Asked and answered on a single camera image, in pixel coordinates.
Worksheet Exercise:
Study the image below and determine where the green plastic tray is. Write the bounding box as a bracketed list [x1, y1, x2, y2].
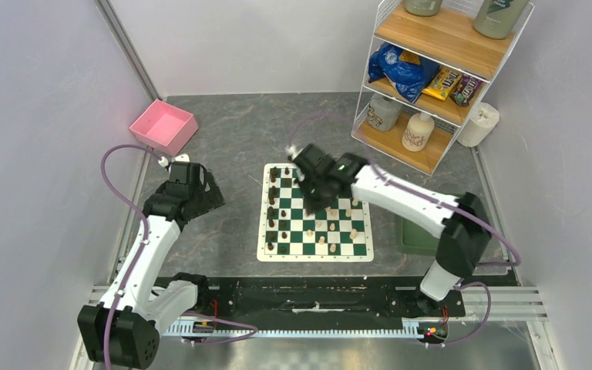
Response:
[395, 217, 439, 256]

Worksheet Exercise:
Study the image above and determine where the white paper towel roll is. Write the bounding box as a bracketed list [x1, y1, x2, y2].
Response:
[457, 103, 500, 148]

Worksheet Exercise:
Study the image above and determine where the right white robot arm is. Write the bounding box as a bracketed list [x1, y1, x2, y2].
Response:
[285, 143, 493, 315]

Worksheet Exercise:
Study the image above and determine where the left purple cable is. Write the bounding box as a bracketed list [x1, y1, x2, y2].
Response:
[100, 144, 259, 370]

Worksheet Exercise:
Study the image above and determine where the cream soap bottle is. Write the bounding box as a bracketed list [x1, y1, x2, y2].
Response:
[402, 112, 435, 152]

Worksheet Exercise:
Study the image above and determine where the pink plastic bin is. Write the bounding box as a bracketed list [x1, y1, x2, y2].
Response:
[129, 99, 199, 156]

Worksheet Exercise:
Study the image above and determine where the brown candy bag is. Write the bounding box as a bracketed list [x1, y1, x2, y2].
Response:
[450, 75, 484, 107]

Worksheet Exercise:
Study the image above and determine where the green bottle top left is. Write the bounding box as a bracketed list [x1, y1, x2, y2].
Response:
[404, 0, 442, 17]

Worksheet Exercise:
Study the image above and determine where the white wire wooden shelf rack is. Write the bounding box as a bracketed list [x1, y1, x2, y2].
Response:
[351, 1, 534, 175]

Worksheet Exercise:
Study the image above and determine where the green white chess mat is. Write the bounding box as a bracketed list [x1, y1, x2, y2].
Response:
[256, 163, 374, 263]

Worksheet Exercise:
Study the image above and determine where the dark chess rook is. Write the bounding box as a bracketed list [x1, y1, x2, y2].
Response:
[270, 167, 280, 179]

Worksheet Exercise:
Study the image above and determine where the grey jar with lettering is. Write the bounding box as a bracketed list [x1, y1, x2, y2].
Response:
[367, 93, 402, 132]

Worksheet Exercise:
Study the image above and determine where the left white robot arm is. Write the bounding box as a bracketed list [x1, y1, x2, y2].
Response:
[77, 154, 225, 369]

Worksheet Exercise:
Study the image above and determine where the green bottle top right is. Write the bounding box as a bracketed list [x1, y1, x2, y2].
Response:
[473, 0, 530, 39]

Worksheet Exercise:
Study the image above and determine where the green bottle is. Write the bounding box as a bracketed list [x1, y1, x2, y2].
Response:
[404, 0, 442, 17]
[473, 0, 530, 39]

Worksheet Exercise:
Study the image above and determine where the blue snack bag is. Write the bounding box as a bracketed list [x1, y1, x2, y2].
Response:
[367, 42, 440, 103]

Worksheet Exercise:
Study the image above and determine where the yellow candy bag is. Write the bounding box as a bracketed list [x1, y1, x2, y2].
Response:
[422, 66, 463, 101]

